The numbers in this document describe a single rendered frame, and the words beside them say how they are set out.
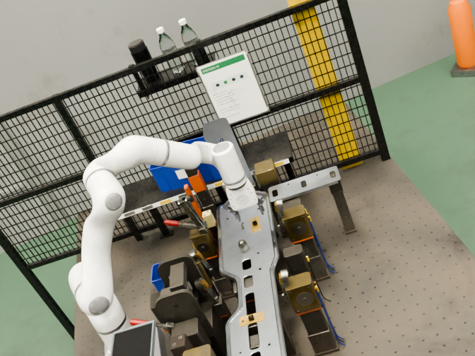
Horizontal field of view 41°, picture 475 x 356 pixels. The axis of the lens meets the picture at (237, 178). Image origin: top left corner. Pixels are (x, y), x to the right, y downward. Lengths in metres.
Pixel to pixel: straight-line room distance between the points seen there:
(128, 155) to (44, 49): 2.50
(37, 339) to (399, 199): 2.46
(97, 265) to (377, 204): 1.24
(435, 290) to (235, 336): 0.76
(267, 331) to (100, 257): 0.61
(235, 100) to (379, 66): 2.37
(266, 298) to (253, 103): 0.97
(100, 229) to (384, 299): 1.05
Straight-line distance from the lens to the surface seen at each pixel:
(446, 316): 2.32
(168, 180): 2.75
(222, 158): 2.20
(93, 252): 2.17
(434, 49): 5.11
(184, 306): 2.06
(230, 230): 2.46
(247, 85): 2.72
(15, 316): 4.54
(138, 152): 2.06
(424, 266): 2.48
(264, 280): 2.20
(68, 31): 4.43
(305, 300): 2.10
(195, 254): 2.26
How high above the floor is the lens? 2.48
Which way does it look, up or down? 33 degrees down
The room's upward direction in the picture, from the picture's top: 24 degrees counter-clockwise
